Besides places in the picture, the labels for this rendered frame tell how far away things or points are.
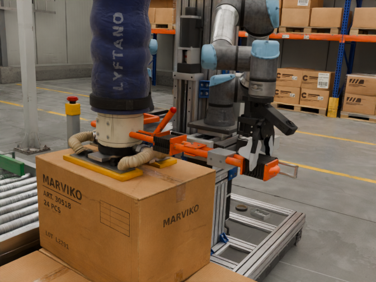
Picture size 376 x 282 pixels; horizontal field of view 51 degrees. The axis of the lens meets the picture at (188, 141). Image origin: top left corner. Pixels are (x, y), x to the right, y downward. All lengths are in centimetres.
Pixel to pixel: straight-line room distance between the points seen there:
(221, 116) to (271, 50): 77
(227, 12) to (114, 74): 45
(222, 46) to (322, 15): 738
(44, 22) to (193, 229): 1155
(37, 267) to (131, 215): 56
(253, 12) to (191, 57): 56
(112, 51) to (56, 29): 1161
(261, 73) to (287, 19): 768
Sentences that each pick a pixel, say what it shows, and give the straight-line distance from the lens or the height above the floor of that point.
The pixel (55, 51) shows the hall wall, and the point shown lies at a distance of 1295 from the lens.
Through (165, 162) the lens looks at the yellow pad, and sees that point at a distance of 150.
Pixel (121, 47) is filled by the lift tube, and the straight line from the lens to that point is 139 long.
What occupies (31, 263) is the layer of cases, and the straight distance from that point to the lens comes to 173.
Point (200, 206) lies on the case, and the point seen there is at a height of 82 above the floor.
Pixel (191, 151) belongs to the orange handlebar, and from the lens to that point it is 127.
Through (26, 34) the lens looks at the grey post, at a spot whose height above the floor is 137.
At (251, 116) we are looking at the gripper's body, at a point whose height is 122.
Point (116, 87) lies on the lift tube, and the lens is 139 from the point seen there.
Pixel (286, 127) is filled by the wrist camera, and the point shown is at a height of 120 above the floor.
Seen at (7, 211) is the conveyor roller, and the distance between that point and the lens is 224.
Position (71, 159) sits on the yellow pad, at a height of 96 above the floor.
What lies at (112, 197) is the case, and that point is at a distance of 132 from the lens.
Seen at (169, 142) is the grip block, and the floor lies 109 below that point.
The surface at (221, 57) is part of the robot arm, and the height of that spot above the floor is 138.
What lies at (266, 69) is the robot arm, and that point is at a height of 135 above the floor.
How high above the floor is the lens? 143
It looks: 15 degrees down
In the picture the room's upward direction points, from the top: 3 degrees clockwise
